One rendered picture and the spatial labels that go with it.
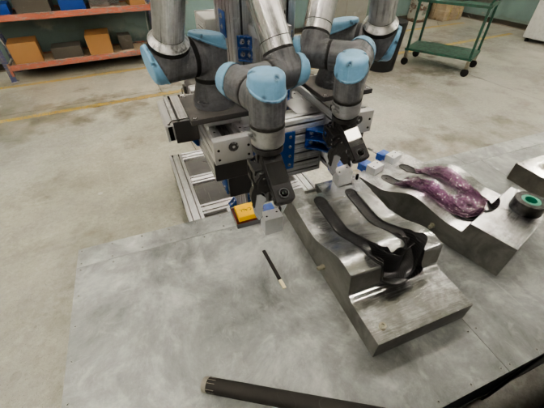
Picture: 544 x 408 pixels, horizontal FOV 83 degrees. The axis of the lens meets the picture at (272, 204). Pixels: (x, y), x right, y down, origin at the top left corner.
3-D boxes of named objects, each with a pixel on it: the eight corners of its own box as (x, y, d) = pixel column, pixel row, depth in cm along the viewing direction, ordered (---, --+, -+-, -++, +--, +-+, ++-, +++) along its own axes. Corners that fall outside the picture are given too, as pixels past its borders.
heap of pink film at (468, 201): (389, 185, 103) (396, 166, 98) (418, 167, 112) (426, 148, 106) (465, 229, 88) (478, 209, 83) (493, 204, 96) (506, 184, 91)
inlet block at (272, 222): (249, 205, 90) (248, 190, 86) (265, 201, 91) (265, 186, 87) (265, 235, 80) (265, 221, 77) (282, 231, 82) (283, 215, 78)
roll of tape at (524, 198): (503, 206, 88) (508, 197, 86) (516, 196, 91) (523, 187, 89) (533, 223, 83) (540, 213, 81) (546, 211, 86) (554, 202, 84)
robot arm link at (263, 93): (268, 60, 62) (295, 72, 57) (269, 112, 69) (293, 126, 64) (235, 68, 58) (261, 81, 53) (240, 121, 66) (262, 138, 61)
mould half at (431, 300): (283, 212, 102) (284, 180, 93) (350, 194, 109) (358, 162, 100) (371, 357, 67) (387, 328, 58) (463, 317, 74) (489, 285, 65)
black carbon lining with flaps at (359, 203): (309, 203, 95) (312, 179, 89) (354, 191, 99) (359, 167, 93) (377, 296, 71) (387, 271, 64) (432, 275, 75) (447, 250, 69)
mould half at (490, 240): (353, 186, 113) (358, 161, 105) (395, 162, 125) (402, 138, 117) (495, 276, 83) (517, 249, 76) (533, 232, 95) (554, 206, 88)
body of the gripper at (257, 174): (274, 171, 80) (274, 129, 72) (287, 190, 74) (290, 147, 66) (247, 177, 78) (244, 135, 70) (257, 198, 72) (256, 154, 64)
